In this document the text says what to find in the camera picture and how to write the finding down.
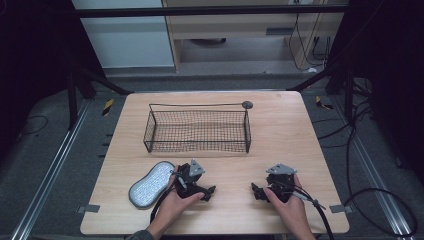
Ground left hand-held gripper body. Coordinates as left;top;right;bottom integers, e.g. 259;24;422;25
173;158;206;200

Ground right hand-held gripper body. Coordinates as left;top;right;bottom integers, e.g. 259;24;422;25
264;162;298;204

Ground person's right hand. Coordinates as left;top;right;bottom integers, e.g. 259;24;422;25
262;174;317;240

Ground person's left hand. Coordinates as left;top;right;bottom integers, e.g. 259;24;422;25
145;165;206;240

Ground grey oval scrub pad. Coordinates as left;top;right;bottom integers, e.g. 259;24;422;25
128;160;176;210

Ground grey tape strip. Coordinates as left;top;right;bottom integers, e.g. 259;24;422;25
329;204;353;215
77;204;101;214

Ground yellow black striped tape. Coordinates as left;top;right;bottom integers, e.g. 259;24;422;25
101;98;115;118
315;95;334;111

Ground black metal stand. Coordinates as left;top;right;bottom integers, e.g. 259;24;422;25
65;63;135;132
287;56;356;123

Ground white cabinet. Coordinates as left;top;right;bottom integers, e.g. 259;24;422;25
71;0;176;70

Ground light wooden cabinet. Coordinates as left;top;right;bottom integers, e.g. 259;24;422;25
161;0;350;72

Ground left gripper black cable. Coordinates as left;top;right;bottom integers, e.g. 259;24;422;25
149;185;178;224

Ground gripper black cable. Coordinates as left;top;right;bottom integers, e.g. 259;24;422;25
281;185;336;240
149;185;178;224

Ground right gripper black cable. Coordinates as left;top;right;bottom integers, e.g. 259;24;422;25
281;185;336;240

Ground black wire mesh basket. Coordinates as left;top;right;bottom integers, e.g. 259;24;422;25
142;100;254;155

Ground aluminium floor rail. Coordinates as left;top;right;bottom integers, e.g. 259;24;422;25
333;96;416;240
9;98;92;240

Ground black floor cable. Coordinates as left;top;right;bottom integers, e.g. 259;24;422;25
19;114;50;137
313;99;419;238

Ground black cabinet cables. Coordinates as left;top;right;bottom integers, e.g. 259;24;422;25
287;0;333;72

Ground black metal frame bar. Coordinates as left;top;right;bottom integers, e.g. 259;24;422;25
65;3;351;19

